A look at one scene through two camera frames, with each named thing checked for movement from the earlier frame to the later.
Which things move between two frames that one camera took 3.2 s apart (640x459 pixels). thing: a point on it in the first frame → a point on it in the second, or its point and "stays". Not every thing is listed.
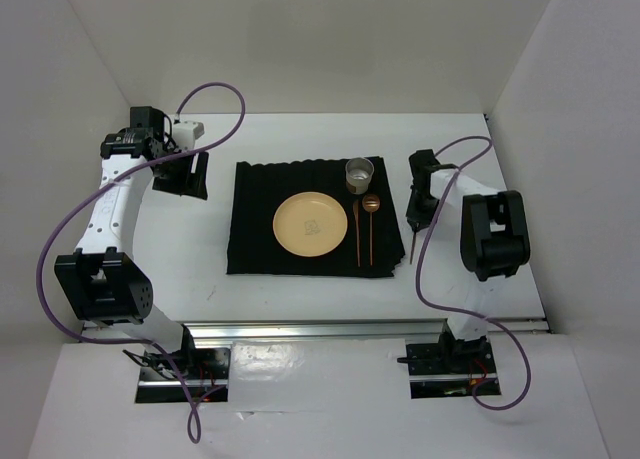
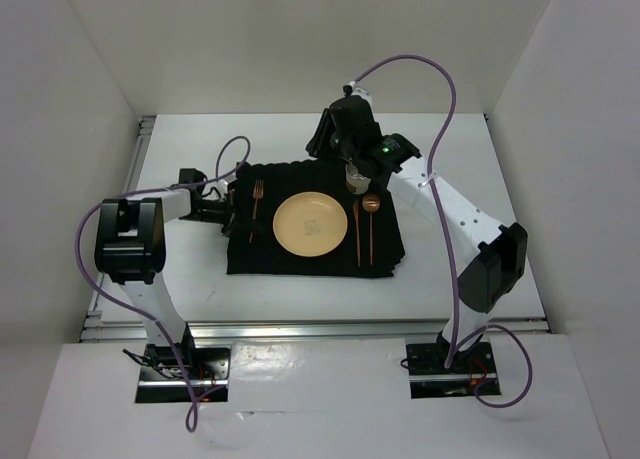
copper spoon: (371, 203) stays
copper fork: (413, 245) → (257, 193)
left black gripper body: (174, 176) → (218, 212)
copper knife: (356, 207) stays
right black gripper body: (422, 208) → (328, 144)
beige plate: (310, 224) stays
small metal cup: (358, 173) stays
